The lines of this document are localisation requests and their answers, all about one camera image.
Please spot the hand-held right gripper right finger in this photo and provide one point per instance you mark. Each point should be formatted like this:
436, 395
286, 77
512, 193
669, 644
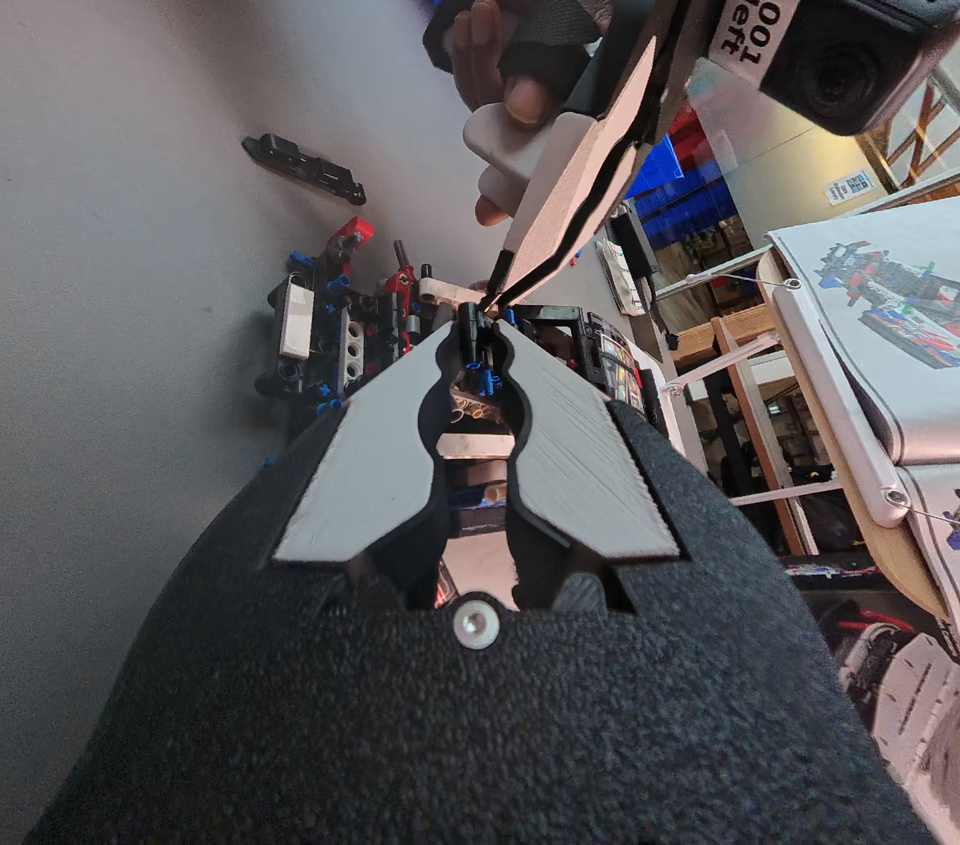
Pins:
592, 470

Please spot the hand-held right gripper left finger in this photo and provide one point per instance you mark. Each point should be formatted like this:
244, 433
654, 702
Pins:
367, 470

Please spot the brick-built toy race car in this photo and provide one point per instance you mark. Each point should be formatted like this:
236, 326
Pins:
352, 335

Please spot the short black brick connector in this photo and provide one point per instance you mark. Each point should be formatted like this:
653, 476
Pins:
474, 327

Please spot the black brick beam with holes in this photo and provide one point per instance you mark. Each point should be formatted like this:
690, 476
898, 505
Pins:
304, 168

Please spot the small wall sign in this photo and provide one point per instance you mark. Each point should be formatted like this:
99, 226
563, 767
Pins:
849, 188

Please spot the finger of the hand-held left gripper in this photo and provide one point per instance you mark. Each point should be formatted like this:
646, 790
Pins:
585, 185
600, 234

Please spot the wooden trestle frame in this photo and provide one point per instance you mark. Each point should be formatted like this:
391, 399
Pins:
742, 410

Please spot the open instruction booklet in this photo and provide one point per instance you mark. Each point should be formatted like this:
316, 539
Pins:
885, 305

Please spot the stack of blue bins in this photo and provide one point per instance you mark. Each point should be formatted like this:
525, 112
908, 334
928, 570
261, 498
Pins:
682, 192

